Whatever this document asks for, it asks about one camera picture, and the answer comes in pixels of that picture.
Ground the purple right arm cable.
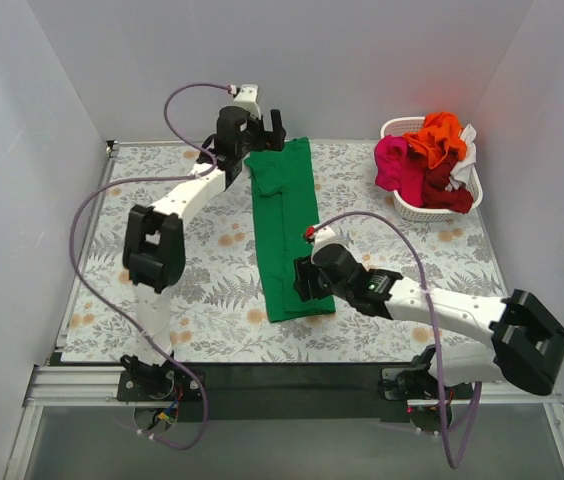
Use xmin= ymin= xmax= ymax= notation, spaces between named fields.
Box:
xmin=304 ymin=210 xmax=482 ymax=470

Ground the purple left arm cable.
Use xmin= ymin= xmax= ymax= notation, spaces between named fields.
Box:
xmin=68 ymin=82 xmax=239 ymax=451

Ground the white t-shirt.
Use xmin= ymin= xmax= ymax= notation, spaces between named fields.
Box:
xmin=445 ymin=124 xmax=477 ymax=191

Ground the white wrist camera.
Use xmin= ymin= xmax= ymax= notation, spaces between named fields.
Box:
xmin=303 ymin=225 xmax=337 ymax=256
xmin=229 ymin=84 xmax=262 ymax=119

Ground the floral patterned table mat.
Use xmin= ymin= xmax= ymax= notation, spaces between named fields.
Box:
xmin=62 ymin=141 xmax=511 ymax=381

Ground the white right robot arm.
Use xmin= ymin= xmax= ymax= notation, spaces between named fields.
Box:
xmin=294 ymin=243 xmax=564 ymax=398

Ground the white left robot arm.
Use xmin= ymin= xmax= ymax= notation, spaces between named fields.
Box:
xmin=121 ymin=106 xmax=286 ymax=400

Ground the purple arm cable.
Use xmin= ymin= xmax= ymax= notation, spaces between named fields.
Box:
xmin=304 ymin=210 xmax=482 ymax=470
xmin=68 ymin=82 xmax=239 ymax=451

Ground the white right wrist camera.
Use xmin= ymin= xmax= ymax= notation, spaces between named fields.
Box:
xmin=303 ymin=225 xmax=337 ymax=256

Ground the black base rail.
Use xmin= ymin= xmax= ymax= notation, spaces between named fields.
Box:
xmin=116 ymin=358 xmax=439 ymax=423

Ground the white perforated laundry basket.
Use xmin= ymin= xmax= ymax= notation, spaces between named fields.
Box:
xmin=380 ymin=116 xmax=483 ymax=222

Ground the orange t-shirt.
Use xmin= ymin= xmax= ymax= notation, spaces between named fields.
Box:
xmin=403 ymin=112 xmax=467 ymax=170

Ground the green t-shirt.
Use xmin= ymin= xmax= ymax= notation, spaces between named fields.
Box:
xmin=245 ymin=137 xmax=335 ymax=323

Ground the magenta t-shirt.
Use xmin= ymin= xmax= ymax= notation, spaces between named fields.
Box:
xmin=374 ymin=135 xmax=424 ymax=207

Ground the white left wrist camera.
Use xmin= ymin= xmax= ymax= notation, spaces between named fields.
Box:
xmin=229 ymin=84 xmax=262 ymax=119

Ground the dark red t-shirt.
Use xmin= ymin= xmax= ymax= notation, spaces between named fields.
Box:
xmin=400 ymin=149 xmax=473 ymax=214

